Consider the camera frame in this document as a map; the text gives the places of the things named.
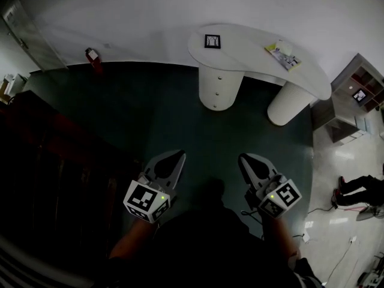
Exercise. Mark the cardboard box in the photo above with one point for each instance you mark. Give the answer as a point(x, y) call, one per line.
point(10, 84)

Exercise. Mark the black framed square tag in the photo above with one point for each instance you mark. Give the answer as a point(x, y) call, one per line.
point(212, 41)

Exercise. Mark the person's dark clothing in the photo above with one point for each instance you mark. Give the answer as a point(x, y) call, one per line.
point(204, 250)

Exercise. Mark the person's right forearm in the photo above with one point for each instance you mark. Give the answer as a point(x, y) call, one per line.
point(277, 238)

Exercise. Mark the striped mat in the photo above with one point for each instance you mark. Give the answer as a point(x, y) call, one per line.
point(27, 268)

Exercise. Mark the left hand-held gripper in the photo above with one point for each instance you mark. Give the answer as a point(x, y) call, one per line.
point(141, 198)

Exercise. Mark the white curved desk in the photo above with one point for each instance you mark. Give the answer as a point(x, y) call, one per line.
point(249, 58)

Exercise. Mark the red fire extinguisher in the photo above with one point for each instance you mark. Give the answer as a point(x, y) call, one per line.
point(93, 58)

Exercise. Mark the white ribbed desk leg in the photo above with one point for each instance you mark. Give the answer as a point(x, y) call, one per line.
point(289, 103)

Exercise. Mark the white power adapter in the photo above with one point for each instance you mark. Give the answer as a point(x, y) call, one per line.
point(306, 238)

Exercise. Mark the grey door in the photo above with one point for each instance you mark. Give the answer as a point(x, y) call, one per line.
point(33, 37)

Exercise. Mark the yellow edged booklet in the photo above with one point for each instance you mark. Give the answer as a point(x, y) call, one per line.
point(285, 60)

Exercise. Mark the dark wooden cabinet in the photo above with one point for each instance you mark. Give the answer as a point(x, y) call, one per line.
point(60, 166)

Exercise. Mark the person's left forearm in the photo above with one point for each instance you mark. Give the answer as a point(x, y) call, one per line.
point(132, 238)

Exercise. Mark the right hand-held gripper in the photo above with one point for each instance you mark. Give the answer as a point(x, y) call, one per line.
point(280, 198)

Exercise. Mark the grey wooden shelf unit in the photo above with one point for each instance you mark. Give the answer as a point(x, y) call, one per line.
point(345, 100)

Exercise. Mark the white ribbed drawer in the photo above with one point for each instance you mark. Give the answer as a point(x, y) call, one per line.
point(218, 92)
point(216, 104)
point(220, 75)

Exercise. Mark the black and white tag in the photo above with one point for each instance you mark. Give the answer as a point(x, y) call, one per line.
point(359, 96)

